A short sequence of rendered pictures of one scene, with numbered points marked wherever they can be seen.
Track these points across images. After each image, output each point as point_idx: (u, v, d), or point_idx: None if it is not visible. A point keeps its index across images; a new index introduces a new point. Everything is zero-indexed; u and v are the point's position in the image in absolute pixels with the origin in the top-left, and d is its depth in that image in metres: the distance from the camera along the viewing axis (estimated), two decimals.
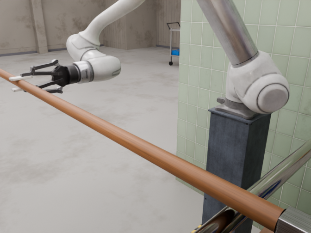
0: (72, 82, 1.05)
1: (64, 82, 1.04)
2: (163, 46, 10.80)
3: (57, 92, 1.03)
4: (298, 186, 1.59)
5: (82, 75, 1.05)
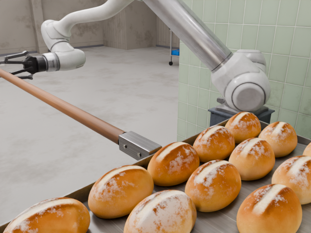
0: (41, 70, 1.26)
1: (34, 70, 1.25)
2: (163, 46, 10.80)
3: (27, 78, 1.24)
4: None
5: (49, 64, 1.26)
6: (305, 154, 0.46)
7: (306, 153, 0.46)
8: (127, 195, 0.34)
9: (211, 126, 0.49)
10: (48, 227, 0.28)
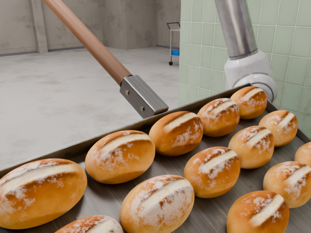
0: None
1: None
2: (163, 46, 10.80)
3: None
4: None
5: None
6: (300, 154, 0.47)
7: (301, 154, 0.46)
8: (130, 168, 0.32)
9: (224, 100, 0.46)
10: (46, 198, 0.26)
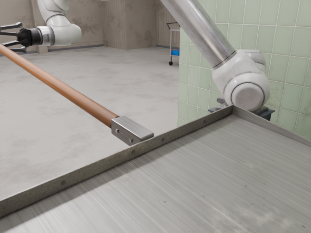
0: (35, 44, 1.23)
1: (27, 43, 1.22)
2: (163, 46, 10.80)
3: (21, 51, 1.21)
4: None
5: (44, 38, 1.23)
6: None
7: None
8: None
9: None
10: None
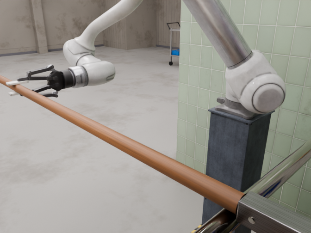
0: (67, 87, 1.09)
1: (59, 87, 1.08)
2: (163, 46, 10.80)
3: (52, 96, 1.07)
4: (298, 186, 1.59)
5: (77, 79, 1.09)
6: None
7: None
8: None
9: None
10: None
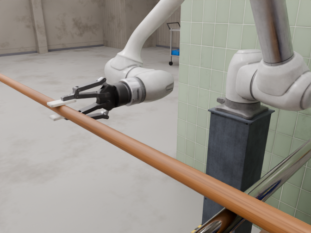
0: (121, 105, 0.84)
1: (110, 106, 0.83)
2: (163, 46, 10.80)
3: (102, 118, 0.82)
4: (298, 186, 1.59)
5: (133, 95, 0.84)
6: None
7: None
8: None
9: None
10: None
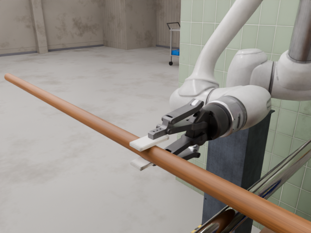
0: (216, 138, 0.59)
1: (204, 139, 0.58)
2: (163, 46, 10.80)
3: (193, 157, 0.57)
4: (298, 186, 1.59)
5: (233, 124, 0.59)
6: None
7: None
8: None
9: None
10: None
